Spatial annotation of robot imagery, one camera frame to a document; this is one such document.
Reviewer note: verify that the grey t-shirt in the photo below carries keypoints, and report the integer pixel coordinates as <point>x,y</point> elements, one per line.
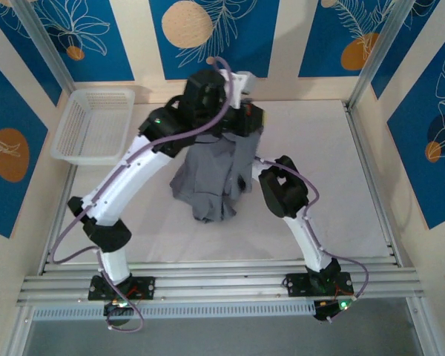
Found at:
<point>207,174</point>

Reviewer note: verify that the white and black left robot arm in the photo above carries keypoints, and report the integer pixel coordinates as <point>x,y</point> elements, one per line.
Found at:
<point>141,174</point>

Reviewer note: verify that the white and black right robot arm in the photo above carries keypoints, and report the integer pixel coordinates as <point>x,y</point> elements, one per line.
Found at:
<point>285,193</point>

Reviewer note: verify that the white plastic mesh basket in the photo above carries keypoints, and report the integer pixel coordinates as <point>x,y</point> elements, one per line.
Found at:
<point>92,122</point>

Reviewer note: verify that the aluminium table side rail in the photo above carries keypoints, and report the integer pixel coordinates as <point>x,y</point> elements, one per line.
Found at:
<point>68,178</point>
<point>352,118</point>

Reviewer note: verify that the aluminium frame post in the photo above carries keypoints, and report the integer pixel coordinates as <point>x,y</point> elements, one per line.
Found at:
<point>42,37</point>
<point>385,37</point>

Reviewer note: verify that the aluminium mounting rail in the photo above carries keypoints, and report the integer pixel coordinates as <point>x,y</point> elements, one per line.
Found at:
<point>215,285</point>

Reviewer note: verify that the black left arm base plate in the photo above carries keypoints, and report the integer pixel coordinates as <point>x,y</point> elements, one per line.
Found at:
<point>148,287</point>

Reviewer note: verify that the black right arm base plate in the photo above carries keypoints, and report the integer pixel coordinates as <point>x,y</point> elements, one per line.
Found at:
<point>293,283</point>

